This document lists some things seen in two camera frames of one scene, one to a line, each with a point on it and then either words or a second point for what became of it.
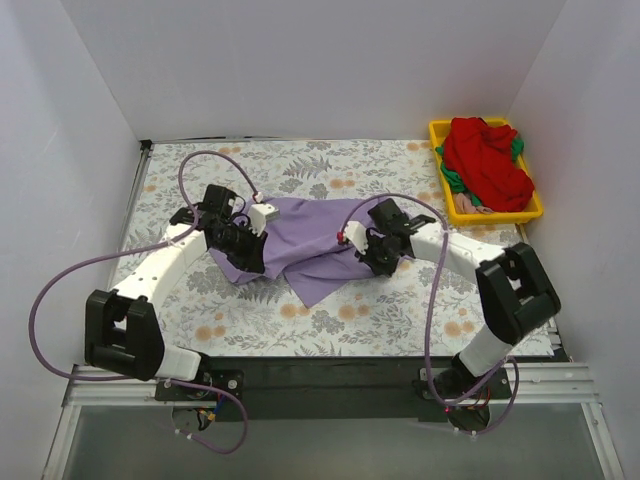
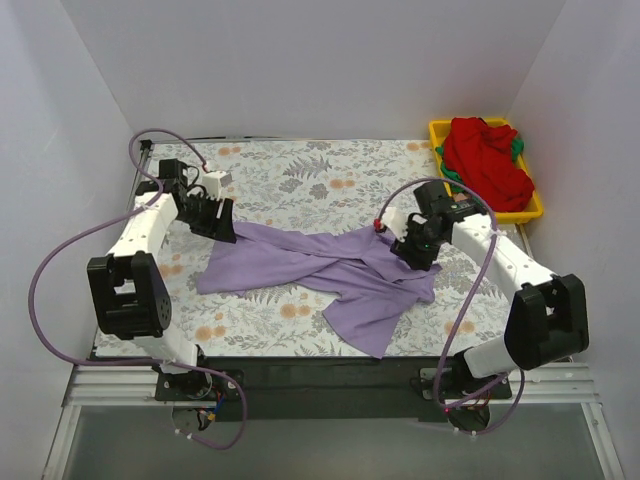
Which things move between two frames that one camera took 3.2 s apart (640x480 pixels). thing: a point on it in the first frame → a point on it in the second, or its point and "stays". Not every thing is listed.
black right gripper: (375, 259) → (413, 248)
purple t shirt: (306, 245) → (362, 278)
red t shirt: (482, 158) stays
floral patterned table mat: (429, 308) stays
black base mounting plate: (397, 388) stays
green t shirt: (458, 184) stays
